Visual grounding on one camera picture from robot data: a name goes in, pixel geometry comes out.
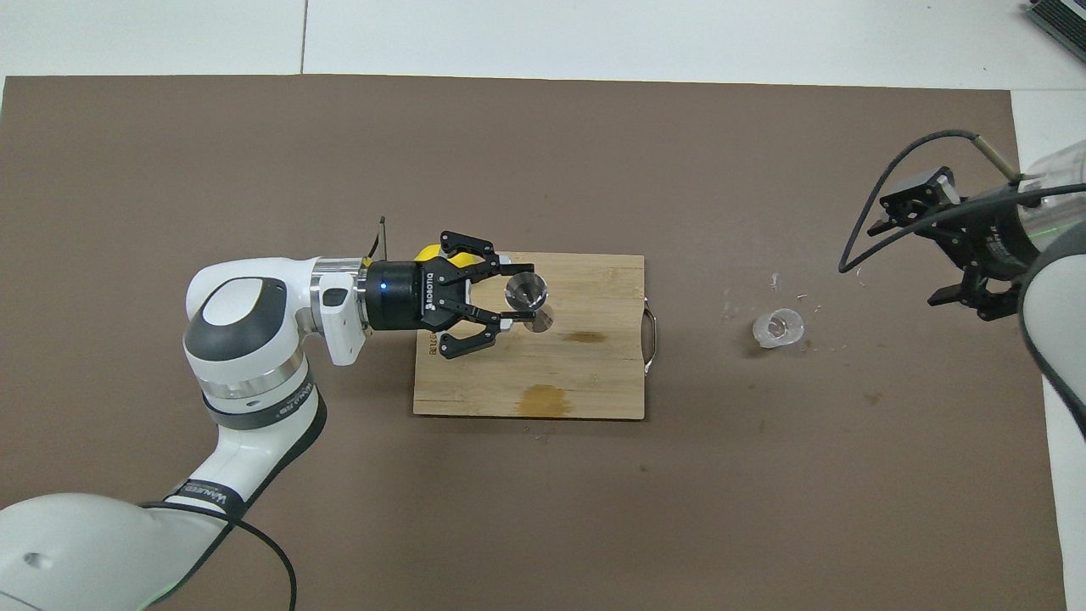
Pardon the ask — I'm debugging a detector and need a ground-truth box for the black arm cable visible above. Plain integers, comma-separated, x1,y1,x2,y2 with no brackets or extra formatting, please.
140,501,298,611
838,129,1086,274

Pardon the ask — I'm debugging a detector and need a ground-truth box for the grey device corner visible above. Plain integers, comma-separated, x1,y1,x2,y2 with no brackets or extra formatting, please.
1022,0,1086,52

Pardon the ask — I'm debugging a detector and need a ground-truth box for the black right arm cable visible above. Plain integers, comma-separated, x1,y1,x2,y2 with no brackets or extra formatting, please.
838,129,1086,274

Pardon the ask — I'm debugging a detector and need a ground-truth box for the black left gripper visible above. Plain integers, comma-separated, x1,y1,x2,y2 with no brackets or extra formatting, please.
367,229,534,357

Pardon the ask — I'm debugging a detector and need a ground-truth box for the brown paper table mat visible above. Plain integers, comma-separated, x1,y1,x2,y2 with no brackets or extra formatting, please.
0,75,1068,611

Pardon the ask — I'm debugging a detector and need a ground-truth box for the yellow lemon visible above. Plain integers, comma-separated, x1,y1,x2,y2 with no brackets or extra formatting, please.
413,244,478,271

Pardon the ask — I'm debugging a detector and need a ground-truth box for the metal double jigger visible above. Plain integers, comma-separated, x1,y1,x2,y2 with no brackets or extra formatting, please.
504,273,555,334

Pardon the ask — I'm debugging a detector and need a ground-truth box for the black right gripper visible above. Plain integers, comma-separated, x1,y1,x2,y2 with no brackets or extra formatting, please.
867,167,1040,322

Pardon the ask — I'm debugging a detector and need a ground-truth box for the clear plastic cup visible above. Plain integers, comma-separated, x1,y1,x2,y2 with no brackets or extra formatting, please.
752,308,805,350

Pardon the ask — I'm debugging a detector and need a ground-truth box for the wooden cutting board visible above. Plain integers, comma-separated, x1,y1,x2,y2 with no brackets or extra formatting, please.
412,251,658,421

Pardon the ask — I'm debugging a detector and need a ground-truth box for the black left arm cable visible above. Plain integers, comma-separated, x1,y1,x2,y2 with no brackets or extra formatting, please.
140,501,298,611

